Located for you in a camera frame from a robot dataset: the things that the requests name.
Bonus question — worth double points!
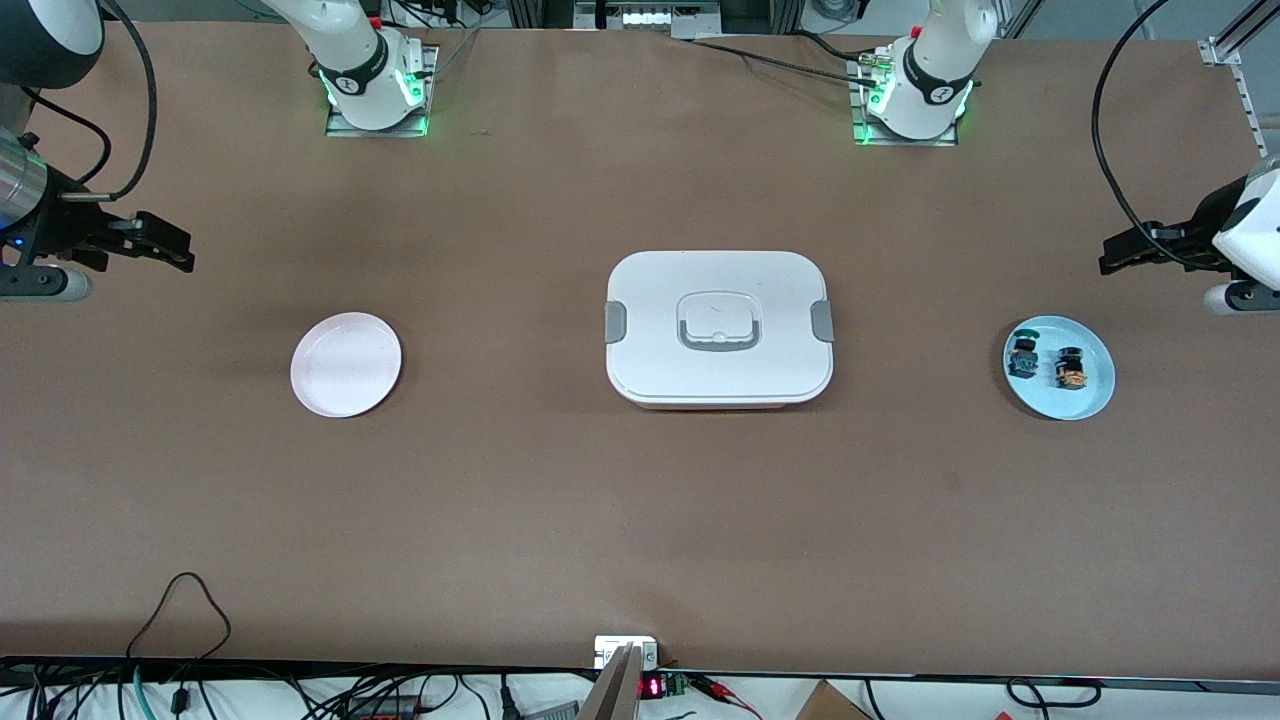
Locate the light blue round plate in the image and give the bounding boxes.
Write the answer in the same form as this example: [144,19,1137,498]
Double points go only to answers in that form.
[1002,315,1117,421]

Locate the pink round plate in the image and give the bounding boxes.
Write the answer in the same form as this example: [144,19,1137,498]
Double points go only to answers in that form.
[290,312,403,419]

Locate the brown cardboard piece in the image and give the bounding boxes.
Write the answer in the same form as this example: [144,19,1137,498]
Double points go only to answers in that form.
[795,680,873,720]

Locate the red clip leads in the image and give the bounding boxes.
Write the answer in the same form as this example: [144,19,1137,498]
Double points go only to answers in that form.
[690,674,763,719]

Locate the small white box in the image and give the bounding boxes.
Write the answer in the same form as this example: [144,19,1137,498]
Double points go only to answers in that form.
[594,636,659,669]

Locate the grey metal bar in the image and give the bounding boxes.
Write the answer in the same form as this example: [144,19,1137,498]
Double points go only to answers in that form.
[578,643,643,720]

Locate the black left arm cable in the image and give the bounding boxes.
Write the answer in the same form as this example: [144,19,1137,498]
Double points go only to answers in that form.
[1091,0,1251,271]

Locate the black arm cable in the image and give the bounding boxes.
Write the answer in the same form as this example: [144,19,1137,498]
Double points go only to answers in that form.
[1091,0,1251,271]
[20,0,159,201]

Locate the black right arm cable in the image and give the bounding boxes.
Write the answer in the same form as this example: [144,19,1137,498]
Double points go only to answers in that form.
[20,0,159,201]

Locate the aluminium perforated rail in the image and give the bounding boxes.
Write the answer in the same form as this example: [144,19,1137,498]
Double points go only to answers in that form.
[1198,0,1280,206]

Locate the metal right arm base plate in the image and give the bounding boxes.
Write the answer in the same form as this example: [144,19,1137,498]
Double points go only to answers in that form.
[325,42,441,138]

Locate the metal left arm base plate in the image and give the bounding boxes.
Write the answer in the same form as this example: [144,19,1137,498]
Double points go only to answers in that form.
[850,45,961,148]

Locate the thin black looped cable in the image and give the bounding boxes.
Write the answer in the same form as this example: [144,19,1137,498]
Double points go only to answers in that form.
[125,572,233,666]

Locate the black cable to base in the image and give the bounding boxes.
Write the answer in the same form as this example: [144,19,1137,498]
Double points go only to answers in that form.
[688,30,883,89]

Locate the black coiled cable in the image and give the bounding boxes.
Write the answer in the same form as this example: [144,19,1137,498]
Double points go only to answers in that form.
[1005,678,1103,709]

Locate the white lunch box grey handle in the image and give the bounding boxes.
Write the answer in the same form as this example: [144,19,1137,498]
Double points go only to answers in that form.
[604,250,835,411]

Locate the aluminium frame with white lights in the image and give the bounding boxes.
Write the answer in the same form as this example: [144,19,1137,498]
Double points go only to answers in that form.
[575,0,723,33]

